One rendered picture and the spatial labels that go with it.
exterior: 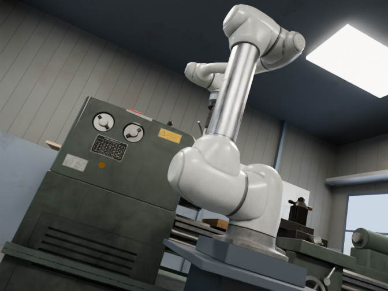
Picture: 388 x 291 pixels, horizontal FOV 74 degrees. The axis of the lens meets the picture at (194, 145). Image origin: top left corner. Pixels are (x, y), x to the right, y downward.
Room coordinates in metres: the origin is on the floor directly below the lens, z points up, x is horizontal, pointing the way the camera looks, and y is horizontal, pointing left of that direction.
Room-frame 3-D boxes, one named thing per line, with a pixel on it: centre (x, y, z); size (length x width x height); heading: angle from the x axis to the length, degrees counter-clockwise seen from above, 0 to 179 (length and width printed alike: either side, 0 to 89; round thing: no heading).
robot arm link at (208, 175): (0.77, -0.06, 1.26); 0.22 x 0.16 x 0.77; 110
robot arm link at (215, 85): (1.35, -0.03, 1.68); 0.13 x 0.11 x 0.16; 109
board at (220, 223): (1.51, -0.36, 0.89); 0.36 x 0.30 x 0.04; 6
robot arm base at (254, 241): (0.85, -0.28, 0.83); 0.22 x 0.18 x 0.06; 102
